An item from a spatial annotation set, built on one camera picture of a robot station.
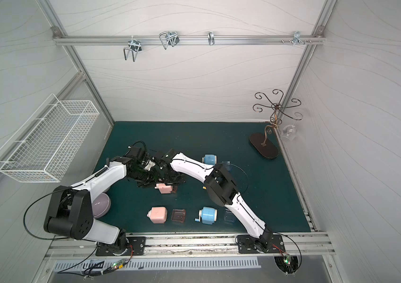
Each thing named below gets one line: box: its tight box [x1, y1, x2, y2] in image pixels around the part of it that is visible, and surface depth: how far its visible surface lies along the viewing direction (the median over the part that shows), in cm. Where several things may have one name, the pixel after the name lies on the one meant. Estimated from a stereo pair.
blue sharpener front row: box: [194, 206, 218, 225], surface depth 77 cm
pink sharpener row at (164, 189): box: [154, 183, 173, 194], surface depth 86 cm
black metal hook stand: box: [249, 89, 304, 160], surface depth 92 cm
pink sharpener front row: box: [146, 206, 168, 225], surface depth 78 cm
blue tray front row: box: [223, 208, 238, 224], surface depth 83 cm
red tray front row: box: [171, 208, 186, 224], surface depth 83 cm
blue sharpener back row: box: [202, 153, 218, 166], surface depth 96 cm
